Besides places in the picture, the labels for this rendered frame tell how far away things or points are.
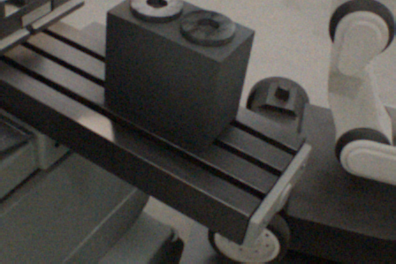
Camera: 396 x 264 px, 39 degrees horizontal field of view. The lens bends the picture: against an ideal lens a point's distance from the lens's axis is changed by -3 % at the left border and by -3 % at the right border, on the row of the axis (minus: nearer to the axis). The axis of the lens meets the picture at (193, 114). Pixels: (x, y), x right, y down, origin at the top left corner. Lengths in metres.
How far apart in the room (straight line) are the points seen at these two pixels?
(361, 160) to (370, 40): 0.34
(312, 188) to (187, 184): 0.62
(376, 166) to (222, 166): 0.58
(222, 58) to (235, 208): 0.23
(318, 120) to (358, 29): 0.53
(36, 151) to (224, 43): 0.45
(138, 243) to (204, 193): 0.86
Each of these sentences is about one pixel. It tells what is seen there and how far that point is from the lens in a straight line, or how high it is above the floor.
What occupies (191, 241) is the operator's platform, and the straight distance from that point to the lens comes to 1.53.
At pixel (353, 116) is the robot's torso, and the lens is 1.42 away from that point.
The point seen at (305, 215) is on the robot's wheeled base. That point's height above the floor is 0.57.
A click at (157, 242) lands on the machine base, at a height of 0.20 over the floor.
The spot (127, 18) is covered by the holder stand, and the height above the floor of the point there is 1.12.
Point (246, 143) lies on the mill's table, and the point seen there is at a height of 0.94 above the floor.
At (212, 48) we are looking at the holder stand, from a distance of 0.89.
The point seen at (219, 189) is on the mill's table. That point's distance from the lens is 0.93.
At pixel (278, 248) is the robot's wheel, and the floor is 0.51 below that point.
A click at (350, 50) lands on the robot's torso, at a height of 0.98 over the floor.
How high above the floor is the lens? 1.62
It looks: 41 degrees down
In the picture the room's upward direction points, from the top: 9 degrees clockwise
